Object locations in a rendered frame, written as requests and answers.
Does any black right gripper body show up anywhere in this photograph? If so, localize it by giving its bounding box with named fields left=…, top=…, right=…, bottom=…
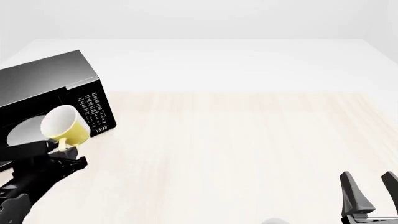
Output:
left=340, top=210, right=398, bottom=224

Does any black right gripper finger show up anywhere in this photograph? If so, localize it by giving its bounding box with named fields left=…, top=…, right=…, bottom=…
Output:
left=339, top=171, right=376, bottom=217
left=381, top=171, right=398, bottom=212

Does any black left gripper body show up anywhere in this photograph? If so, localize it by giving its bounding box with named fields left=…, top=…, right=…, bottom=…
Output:
left=29, top=155, right=88, bottom=182

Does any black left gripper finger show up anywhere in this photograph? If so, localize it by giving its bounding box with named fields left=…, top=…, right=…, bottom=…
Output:
left=49, top=146, right=79, bottom=159

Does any yellow and white mug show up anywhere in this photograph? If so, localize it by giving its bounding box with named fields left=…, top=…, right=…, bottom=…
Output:
left=41, top=105, right=91, bottom=151

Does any black microwave oven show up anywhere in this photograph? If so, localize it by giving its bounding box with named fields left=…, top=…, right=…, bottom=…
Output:
left=0, top=49, right=118, bottom=174

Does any white round turntable plate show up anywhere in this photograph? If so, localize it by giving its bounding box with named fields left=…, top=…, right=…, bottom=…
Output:
left=6, top=116, right=47, bottom=148

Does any pale grey rounded plate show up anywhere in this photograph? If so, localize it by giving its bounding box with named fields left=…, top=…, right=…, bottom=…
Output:
left=261, top=217, right=292, bottom=224

